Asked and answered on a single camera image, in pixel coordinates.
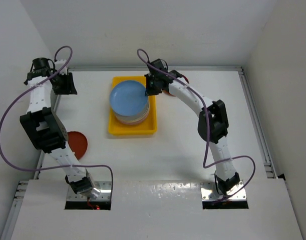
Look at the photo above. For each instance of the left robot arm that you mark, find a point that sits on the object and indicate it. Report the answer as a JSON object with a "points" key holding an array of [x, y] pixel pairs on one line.
{"points": [[45, 129]]}

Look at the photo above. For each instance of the metal base plate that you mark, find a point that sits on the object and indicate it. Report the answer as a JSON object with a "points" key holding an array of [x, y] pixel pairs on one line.
{"points": [[104, 188], [209, 193]]}

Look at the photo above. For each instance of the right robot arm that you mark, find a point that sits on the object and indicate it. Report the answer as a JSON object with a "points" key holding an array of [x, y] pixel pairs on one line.
{"points": [[212, 119]]}

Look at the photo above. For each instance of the dark red plate top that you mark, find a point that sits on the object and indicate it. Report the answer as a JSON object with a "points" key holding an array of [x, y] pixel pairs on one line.
{"points": [[182, 78]]}

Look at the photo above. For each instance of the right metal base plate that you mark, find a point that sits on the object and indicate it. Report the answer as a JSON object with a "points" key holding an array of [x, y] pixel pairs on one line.
{"points": [[209, 193]]}

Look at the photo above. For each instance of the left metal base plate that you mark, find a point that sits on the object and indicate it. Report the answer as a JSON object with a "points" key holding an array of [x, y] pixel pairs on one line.
{"points": [[104, 188]]}

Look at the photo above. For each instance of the yellow plastic bin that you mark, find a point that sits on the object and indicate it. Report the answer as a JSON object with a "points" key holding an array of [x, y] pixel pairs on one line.
{"points": [[148, 127]]}

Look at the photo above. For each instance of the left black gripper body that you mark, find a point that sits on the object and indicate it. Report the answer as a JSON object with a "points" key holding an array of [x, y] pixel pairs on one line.
{"points": [[60, 80]]}

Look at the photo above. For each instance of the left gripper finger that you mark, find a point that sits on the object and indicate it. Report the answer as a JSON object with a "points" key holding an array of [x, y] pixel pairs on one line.
{"points": [[58, 90], [71, 90]]}

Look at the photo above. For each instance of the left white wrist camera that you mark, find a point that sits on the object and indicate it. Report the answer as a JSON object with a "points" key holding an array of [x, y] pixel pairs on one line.
{"points": [[61, 66]]}

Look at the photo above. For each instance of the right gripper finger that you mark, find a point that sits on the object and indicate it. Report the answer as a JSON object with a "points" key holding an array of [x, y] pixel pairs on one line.
{"points": [[149, 91], [158, 91]]}

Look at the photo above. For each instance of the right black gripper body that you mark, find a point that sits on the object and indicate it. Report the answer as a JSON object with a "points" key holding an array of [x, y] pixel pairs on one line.
{"points": [[155, 78]]}

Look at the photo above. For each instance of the dark red plate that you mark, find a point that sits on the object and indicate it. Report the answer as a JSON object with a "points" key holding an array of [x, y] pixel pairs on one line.
{"points": [[182, 78], [78, 143]]}

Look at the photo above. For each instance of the light blue plate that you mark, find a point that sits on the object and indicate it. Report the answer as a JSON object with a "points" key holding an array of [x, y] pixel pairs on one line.
{"points": [[128, 98]]}

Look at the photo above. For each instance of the cream white plate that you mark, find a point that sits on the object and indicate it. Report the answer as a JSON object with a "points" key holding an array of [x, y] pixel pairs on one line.
{"points": [[141, 114]]}

